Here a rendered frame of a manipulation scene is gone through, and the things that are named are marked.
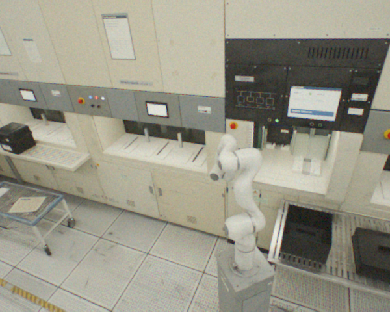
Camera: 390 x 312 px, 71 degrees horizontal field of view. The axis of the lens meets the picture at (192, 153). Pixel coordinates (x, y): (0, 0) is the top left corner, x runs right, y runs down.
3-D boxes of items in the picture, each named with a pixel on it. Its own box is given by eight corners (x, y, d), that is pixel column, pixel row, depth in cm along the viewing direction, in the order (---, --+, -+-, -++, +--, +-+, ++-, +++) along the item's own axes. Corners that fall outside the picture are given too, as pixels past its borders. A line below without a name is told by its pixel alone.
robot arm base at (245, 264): (238, 282, 162) (239, 263, 151) (223, 257, 177) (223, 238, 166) (266, 270, 167) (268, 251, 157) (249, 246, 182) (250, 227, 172)
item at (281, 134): (264, 145, 259) (266, 114, 241) (268, 134, 274) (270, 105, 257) (291, 148, 250) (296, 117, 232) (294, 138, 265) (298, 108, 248)
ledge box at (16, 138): (0, 151, 308) (-11, 131, 293) (22, 140, 328) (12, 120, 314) (17, 156, 295) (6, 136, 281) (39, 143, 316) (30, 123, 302)
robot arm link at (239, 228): (259, 249, 158) (261, 220, 145) (229, 259, 154) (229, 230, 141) (249, 233, 168) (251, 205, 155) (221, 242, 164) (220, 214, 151)
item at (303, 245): (285, 220, 198) (288, 203, 188) (327, 231, 187) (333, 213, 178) (279, 251, 177) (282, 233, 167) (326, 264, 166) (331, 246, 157)
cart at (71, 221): (-14, 235, 311) (-37, 205, 284) (23, 205, 350) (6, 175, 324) (50, 257, 278) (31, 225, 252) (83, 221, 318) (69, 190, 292)
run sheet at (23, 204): (6, 213, 272) (5, 212, 271) (19, 197, 291) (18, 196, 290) (36, 212, 270) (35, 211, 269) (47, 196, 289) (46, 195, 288)
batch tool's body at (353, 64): (225, 246, 273) (221, 41, 167) (247, 187, 345) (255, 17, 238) (320, 273, 241) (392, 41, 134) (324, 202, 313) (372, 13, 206)
